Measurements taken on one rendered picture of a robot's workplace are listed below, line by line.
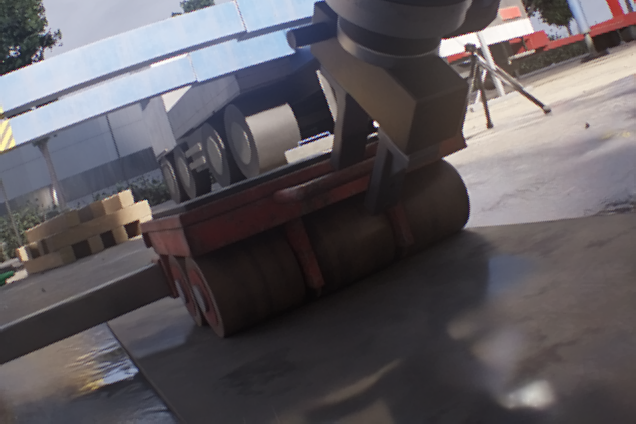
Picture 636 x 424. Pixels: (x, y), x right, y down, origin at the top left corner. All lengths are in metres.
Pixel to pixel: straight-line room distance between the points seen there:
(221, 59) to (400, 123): 7.19
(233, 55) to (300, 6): 1.86
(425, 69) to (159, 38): 5.17
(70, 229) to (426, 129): 3.67
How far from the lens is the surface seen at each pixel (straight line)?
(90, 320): 0.77
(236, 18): 5.80
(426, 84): 0.44
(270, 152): 8.35
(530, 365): 0.33
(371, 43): 0.44
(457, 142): 0.68
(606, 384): 0.29
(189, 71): 7.52
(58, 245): 3.99
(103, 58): 5.48
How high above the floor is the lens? 0.15
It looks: 2 degrees down
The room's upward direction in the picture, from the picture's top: 20 degrees counter-clockwise
